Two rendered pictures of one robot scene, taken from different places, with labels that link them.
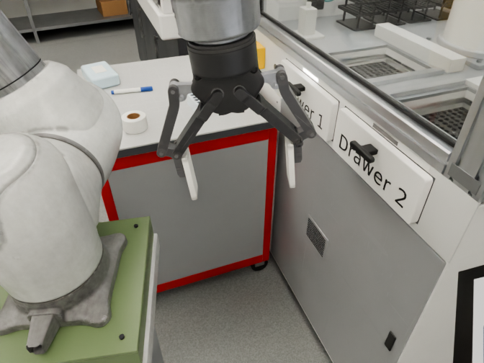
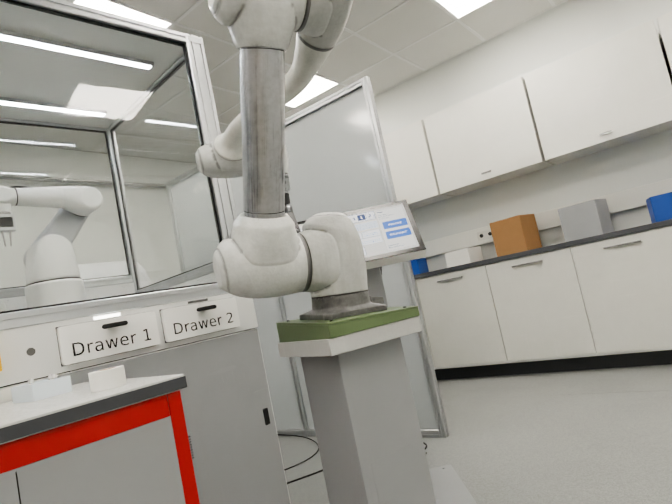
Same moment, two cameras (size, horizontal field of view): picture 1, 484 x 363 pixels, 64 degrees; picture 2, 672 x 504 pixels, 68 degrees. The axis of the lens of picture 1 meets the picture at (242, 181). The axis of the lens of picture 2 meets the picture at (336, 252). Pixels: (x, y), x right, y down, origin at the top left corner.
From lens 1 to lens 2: 187 cm
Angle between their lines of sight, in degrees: 114
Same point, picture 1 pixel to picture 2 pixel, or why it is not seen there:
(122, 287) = not seen: hidden behind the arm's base
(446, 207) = (243, 304)
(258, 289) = not seen: outside the picture
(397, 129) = (203, 292)
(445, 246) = (253, 321)
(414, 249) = (244, 341)
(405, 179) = (226, 306)
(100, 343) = not seen: hidden behind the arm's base
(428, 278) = (256, 346)
